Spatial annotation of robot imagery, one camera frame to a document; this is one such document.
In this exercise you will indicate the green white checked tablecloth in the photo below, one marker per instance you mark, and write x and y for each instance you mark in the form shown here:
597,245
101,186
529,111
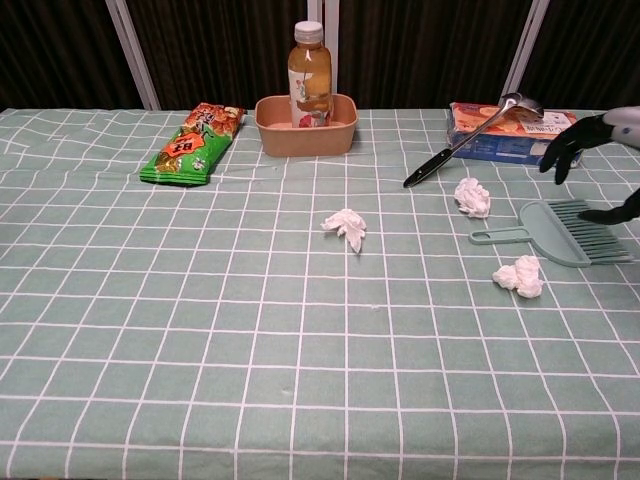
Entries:
300,375

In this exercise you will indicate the dark pleated curtain panel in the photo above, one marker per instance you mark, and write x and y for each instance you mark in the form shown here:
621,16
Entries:
590,50
225,50
425,50
50,50

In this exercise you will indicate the green orange snack bag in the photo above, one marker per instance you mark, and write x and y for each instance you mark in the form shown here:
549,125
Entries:
190,150

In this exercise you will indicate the white metal frame post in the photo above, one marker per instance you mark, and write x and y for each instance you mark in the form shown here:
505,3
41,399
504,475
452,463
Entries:
322,10
525,45
132,55

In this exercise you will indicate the orange blue biscuit box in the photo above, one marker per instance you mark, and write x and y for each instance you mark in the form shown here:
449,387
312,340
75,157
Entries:
500,147

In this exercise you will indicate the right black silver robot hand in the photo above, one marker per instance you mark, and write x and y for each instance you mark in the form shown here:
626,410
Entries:
575,137

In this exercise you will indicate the tan rectangular container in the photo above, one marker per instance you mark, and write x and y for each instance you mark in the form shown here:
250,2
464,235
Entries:
310,142

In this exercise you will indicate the tea bottle with white cap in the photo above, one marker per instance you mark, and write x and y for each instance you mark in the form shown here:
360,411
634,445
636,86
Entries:
310,75

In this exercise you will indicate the white tissue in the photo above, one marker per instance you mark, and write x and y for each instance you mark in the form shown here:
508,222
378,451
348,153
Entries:
345,222
472,197
522,275

